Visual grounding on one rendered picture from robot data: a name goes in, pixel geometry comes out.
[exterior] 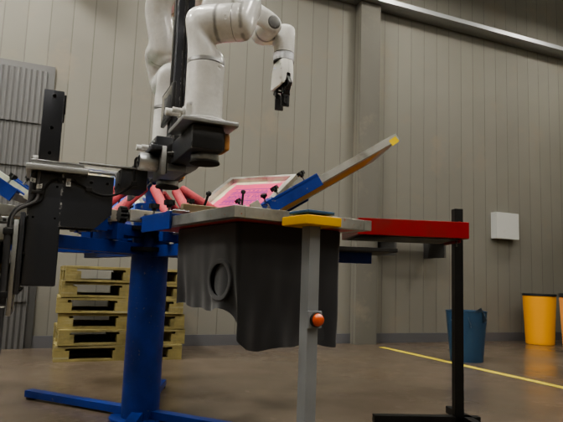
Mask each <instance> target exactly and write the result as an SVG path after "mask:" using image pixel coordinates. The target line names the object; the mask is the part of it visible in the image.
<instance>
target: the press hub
mask: <svg viewBox="0 0 563 422"><path fill-rule="evenodd" d="M151 186H152V184H150V185H148V186H147V189H148V191H147V192H146V201H145V203H136V204H135V209H138V210H147V211H152V209H151V208H149V204H150V203H156V202H155V200H154V198H153V196H152V194H151V192H150V187H151ZM132 229H134V230H140V231H142V223H139V222H134V223H133V226H132ZM152 232H154V231H152ZM152 232H146V233H145V234H144V238H134V237H133V238H132V242H133V243H141V244H144V247H138V246H132V247H131V250H132V251H141V252H143V255H132V259H131V272H130V285H129V297H128V309H127V333H126V346H125V358H124V370H123V383H122V396H121V413H120V414H117V413H113V414H111V415H109V420H110V422H124V421H125V420H126V418H127V417H128V416H129V414H130V413H131V412H135V413H143V416H142V422H164V421H159V420H154V419H151V411H154V410H157V409H159V404H160V390H161V376H162V361H163V334H164V320H165V306H166V292H167V278H168V257H152V252H158V251H159V248H158V247H152V245H161V244H169V242H161V241H159V239H157V238H153V237H152Z"/></svg>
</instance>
